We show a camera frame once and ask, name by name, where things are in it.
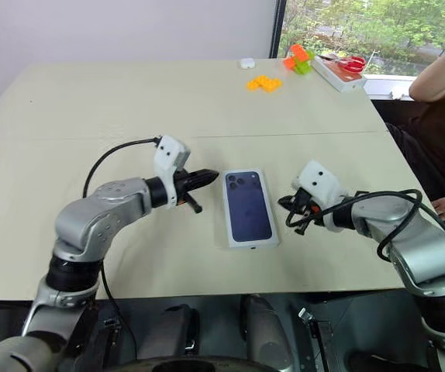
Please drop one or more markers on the metal bracket under table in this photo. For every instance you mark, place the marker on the metal bracket under table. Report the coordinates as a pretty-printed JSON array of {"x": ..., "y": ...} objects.
[
  {"x": 317, "y": 337},
  {"x": 112, "y": 333}
]

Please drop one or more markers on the dark window frame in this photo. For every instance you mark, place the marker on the dark window frame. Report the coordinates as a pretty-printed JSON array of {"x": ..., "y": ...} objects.
[{"x": 278, "y": 27}]

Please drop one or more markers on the white window sill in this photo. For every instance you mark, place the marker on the white window sill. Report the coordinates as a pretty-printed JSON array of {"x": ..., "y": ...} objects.
[{"x": 389, "y": 89}]

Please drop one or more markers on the white earbuds case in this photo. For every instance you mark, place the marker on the white earbuds case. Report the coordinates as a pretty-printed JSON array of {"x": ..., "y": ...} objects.
[{"x": 247, "y": 63}]

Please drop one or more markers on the white flat box orange print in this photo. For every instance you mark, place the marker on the white flat box orange print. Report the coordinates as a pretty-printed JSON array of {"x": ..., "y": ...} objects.
[{"x": 340, "y": 79}]

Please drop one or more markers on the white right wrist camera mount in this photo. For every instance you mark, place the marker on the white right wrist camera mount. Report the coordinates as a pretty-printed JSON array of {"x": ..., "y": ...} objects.
[{"x": 321, "y": 180}]

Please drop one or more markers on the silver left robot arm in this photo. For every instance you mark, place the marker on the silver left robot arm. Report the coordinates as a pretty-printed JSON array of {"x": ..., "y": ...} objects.
[{"x": 90, "y": 224}]

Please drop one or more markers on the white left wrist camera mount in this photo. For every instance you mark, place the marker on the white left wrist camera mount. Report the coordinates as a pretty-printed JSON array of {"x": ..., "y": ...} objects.
[{"x": 170, "y": 155}]

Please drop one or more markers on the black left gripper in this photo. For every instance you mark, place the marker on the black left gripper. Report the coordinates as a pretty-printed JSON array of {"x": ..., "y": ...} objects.
[{"x": 181, "y": 186}]

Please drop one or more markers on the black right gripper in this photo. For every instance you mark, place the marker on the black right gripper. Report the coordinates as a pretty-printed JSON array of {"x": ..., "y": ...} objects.
[{"x": 305, "y": 199}]

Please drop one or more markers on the dark rounded grey shape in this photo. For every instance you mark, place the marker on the dark rounded grey shape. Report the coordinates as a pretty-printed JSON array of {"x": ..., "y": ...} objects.
[{"x": 265, "y": 333}]

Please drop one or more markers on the orange toy building block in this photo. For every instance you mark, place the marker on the orange toy building block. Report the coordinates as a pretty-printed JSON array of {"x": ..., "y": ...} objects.
[{"x": 297, "y": 56}]

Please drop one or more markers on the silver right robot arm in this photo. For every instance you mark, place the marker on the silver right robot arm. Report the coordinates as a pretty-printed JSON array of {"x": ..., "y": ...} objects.
[{"x": 420, "y": 240}]

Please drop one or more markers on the green toy building block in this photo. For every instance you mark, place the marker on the green toy building block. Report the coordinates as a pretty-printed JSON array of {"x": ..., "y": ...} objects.
[{"x": 304, "y": 67}]

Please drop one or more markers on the yellow toy building blocks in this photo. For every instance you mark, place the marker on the yellow toy building blocks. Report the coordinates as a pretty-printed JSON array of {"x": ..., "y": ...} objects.
[{"x": 264, "y": 84}]

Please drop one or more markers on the white phone box lid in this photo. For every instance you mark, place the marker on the white phone box lid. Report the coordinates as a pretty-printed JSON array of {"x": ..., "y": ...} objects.
[{"x": 247, "y": 209}]

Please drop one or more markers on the person's bare forearm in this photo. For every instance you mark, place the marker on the person's bare forearm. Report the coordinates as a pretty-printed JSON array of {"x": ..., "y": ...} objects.
[{"x": 435, "y": 77}]

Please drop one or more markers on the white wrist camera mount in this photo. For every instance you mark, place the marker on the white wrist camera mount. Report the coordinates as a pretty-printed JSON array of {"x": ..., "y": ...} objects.
[
  {"x": 321, "y": 180},
  {"x": 170, "y": 155}
]

